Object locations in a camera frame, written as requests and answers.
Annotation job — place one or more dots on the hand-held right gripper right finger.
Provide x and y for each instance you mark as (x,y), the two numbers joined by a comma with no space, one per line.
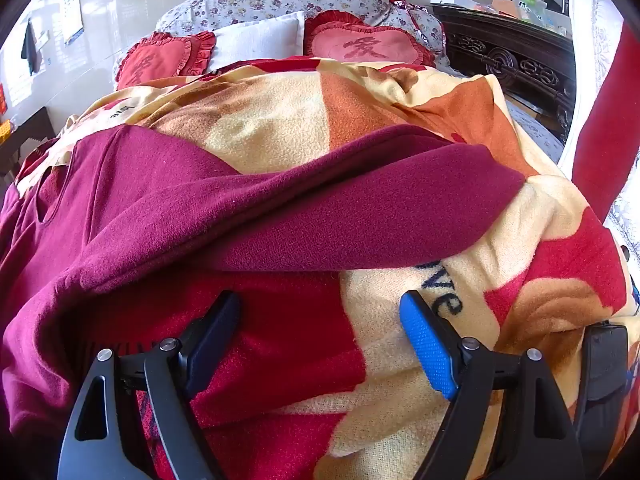
(430,350)

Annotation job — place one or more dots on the red cloth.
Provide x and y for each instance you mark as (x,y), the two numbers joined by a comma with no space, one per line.
(605,125)

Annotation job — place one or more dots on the maroon long-sleeve shirt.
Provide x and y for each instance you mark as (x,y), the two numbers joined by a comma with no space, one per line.
(250,210)

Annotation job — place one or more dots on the dark wooden table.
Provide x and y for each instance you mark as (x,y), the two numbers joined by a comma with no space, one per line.
(27,132)

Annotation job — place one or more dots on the dark carved wooden headboard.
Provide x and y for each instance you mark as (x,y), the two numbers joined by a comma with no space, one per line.
(505,60)

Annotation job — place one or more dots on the floral bed sheet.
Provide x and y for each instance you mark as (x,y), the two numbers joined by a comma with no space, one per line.
(537,132)

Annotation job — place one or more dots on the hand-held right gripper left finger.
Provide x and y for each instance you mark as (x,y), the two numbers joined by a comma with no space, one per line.
(210,350)

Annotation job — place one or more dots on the wall calendar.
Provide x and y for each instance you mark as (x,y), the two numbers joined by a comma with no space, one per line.
(71,5)

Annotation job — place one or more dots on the red heart-shaped pillow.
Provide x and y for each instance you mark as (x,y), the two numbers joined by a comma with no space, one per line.
(160,60)
(370,45)

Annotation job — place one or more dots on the printed fleece blanket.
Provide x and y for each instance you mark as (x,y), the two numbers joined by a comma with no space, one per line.
(300,125)

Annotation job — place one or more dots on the pile of colourful packets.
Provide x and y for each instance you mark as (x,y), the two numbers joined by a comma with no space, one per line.
(525,10)

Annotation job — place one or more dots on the black plastic object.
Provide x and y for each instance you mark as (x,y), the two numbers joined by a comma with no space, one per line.
(602,390)

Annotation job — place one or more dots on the yellow plastic basket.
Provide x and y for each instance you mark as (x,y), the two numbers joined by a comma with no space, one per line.
(5,130)

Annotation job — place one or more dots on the dark hanging cloth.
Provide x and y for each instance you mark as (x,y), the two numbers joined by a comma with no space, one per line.
(30,47)

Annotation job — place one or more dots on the white pillow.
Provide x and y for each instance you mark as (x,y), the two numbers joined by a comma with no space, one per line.
(260,40)

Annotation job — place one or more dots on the white upholstered chair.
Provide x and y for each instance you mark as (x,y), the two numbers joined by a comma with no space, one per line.
(590,5)

